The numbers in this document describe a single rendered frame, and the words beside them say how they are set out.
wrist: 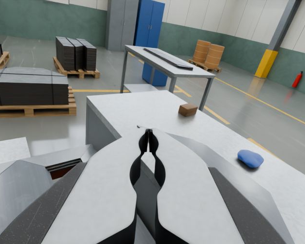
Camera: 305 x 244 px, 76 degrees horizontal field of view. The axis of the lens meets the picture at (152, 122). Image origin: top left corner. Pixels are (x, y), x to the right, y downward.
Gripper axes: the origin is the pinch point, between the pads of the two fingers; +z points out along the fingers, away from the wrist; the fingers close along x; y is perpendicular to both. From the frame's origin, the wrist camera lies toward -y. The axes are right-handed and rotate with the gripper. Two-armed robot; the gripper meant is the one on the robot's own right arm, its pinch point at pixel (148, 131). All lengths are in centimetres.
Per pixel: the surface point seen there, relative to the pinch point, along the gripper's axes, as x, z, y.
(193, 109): 26, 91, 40
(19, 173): -53, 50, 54
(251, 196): 34, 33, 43
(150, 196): 2, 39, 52
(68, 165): -37, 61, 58
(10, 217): -45, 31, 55
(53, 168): -42, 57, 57
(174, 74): 29, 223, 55
